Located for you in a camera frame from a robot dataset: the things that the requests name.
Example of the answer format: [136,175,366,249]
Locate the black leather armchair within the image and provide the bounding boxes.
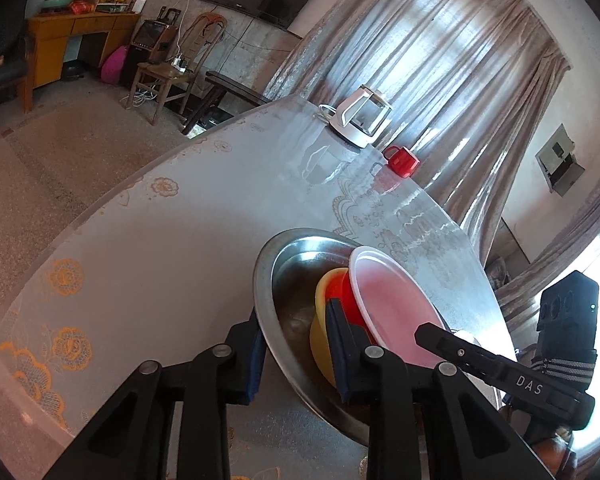
[0,0,33,116]

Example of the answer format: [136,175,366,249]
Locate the orange wooden desk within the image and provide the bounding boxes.
[27,10,141,88]

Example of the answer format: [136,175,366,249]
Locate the white electric glass kettle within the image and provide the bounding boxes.
[318,85,393,149]

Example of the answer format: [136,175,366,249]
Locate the dark wooden bench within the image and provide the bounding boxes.
[182,71,271,136]

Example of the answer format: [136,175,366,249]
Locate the wall electrical panel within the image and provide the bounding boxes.
[535,122,586,195]

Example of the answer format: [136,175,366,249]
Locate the brown wooden chair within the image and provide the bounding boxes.
[125,12,228,126]

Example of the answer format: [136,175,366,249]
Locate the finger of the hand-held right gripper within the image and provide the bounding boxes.
[414,323,512,386]

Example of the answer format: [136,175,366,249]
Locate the person's right hand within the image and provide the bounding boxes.
[527,432,578,480]

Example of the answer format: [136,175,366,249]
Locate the pink bag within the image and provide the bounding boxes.
[101,45,129,83]

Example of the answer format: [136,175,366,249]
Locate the red mug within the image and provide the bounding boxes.
[382,146,421,179]

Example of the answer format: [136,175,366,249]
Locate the yellow plastic bowl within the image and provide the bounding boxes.
[310,267,376,391]

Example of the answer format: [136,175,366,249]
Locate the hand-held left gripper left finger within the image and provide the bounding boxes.
[44,310,270,480]

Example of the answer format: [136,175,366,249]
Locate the grey sheer curtain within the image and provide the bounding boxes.
[495,180,600,341]
[270,0,571,261]

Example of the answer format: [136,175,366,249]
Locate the stainless steel bowl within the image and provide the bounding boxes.
[253,228,481,448]

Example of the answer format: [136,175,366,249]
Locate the red plastic bowl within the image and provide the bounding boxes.
[325,246,453,366]

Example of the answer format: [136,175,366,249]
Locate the black portable speaker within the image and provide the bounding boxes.
[120,19,170,88]

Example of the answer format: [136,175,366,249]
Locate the grey cloth bundle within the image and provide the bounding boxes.
[485,257,511,291]

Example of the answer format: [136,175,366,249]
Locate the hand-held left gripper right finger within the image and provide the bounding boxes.
[326,298,543,480]

